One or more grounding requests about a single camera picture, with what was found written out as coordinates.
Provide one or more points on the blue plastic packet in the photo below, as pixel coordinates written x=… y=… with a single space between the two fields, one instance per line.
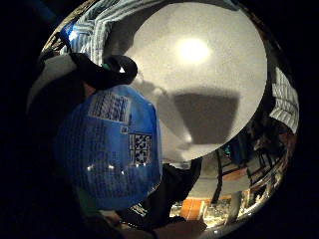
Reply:
x=106 y=149

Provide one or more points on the orange wooden furniture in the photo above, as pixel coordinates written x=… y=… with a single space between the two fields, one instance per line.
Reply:
x=192 y=208

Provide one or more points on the white table leg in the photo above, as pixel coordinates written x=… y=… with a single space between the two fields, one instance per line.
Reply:
x=235 y=206

